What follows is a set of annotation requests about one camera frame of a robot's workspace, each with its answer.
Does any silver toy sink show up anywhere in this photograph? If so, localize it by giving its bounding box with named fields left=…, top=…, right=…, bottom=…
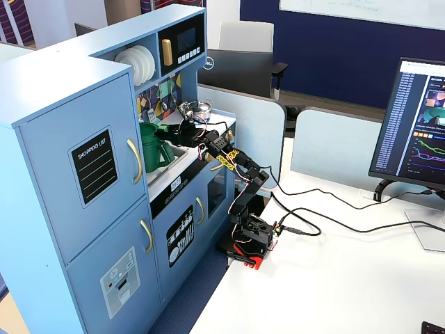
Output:
left=145, top=148, right=189, bottom=187

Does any white office chair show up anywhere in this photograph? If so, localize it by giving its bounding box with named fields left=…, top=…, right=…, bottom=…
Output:
left=218, top=20, right=289, bottom=100

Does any gold fridge door handle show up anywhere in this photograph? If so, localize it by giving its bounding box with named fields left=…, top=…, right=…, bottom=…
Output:
left=127, top=138, right=143, bottom=185

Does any lit computer monitor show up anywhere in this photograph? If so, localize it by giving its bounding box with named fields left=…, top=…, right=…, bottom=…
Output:
left=368, top=57, right=445, bottom=191

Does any black keyboard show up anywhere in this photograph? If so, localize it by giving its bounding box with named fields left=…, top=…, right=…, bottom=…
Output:
left=421, top=320, right=445, bottom=334

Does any black chair base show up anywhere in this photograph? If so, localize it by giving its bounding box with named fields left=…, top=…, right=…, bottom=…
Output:
left=284, top=103, right=307, bottom=135

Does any green jug with handle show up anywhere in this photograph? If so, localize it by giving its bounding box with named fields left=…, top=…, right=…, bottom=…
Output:
left=139, top=121, right=177, bottom=174

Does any silver monitor stand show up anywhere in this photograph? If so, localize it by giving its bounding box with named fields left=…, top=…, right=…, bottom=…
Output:
left=373, top=179, right=445, bottom=253

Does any black cable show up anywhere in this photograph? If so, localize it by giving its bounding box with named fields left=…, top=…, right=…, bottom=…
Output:
left=266, top=166, right=435, bottom=210
left=270, top=207, right=445, bottom=238

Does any white desk cable grommet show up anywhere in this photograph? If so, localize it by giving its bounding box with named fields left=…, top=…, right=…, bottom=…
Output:
left=359, top=189, right=387, bottom=207

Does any rounded light blue divider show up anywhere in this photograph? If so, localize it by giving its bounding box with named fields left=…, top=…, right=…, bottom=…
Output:
left=197, top=84, right=288, bottom=189

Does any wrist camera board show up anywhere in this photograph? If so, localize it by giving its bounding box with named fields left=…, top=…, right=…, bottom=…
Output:
left=177, top=100, right=196, bottom=120

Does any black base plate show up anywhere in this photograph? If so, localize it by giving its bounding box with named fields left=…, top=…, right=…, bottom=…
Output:
left=215, top=238, right=241, bottom=260

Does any red table clamp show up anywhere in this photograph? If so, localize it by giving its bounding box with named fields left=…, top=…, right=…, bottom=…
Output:
left=232, top=242, right=266, bottom=271

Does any gold freezer door handle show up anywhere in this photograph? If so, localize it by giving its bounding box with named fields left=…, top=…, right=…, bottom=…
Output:
left=140, top=218, right=154, bottom=254

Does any black Dell monitor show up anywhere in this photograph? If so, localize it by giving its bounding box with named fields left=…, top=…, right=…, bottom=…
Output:
left=197, top=48, right=274, bottom=100

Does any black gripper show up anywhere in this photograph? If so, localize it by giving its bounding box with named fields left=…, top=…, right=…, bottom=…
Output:
left=165, top=120, right=209, bottom=147

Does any white toy plate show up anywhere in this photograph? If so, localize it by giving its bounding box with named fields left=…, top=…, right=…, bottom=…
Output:
left=131, top=46, right=151, bottom=84
left=138, top=45, right=156, bottom=81
left=123, top=48, right=145, bottom=87
left=114, top=51, right=137, bottom=86

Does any small steel pot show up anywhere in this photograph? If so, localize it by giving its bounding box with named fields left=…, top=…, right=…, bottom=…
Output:
left=189, top=100, right=213, bottom=120

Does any low light blue divider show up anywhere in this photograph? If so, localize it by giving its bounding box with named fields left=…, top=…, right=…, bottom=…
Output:
left=290, top=106, right=387, bottom=196

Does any blue toy kitchen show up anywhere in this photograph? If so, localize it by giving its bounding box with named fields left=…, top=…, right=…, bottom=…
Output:
left=0, top=3, right=237, bottom=334

